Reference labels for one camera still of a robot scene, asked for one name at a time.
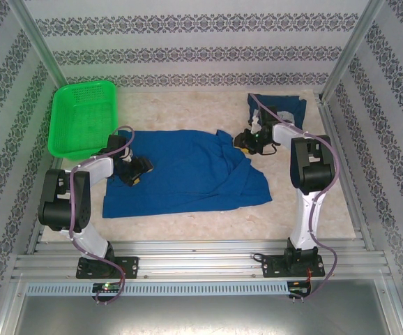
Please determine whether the aluminium rail frame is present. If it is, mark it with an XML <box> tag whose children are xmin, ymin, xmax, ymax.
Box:
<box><xmin>11</xmin><ymin>240</ymin><xmax>390</xmax><ymax>280</ymax></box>

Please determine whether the green plastic basket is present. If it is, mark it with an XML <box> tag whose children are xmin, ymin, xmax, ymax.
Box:
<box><xmin>47</xmin><ymin>80</ymin><xmax>119</xmax><ymax>162</ymax></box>

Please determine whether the folded dark blue printed t-shirt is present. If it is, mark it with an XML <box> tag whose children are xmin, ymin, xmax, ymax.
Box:
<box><xmin>246</xmin><ymin>92</ymin><xmax>307</xmax><ymax>137</ymax></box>

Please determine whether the slotted grey cable duct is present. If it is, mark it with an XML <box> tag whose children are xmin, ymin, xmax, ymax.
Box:
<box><xmin>25</xmin><ymin>281</ymin><xmax>289</xmax><ymax>297</ymax></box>

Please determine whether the bright blue t-shirt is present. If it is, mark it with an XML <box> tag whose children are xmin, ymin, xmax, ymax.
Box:
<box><xmin>102</xmin><ymin>128</ymin><xmax>273</xmax><ymax>220</ymax></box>

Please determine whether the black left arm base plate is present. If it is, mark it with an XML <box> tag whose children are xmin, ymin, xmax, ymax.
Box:
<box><xmin>75</xmin><ymin>256</ymin><xmax>139</xmax><ymax>280</ymax></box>

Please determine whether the aluminium corner post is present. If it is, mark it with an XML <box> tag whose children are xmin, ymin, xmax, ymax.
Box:
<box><xmin>8</xmin><ymin>0</ymin><xmax>68</xmax><ymax>94</ymax></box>
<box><xmin>319</xmin><ymin>0</ymin><xmax>386</xmax><ymax>102</ymax></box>

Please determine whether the grey metal sheet panel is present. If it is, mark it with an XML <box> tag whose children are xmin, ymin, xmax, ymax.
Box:
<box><xmin>11</xmin><ymin>295</ymin><xmax>400</xmax><ymax>335</ymax></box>

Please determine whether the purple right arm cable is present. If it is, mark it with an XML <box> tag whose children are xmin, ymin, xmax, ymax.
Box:
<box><xmin>248</xmin><ymin>93</ymin><xmax>340</xmax><ymax>304</ymax></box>

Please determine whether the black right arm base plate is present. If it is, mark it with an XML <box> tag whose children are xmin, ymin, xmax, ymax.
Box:
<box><xmin>261</xmin><ymin>254</ymin><xmax>325</xmax><ymax>279</ymax></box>

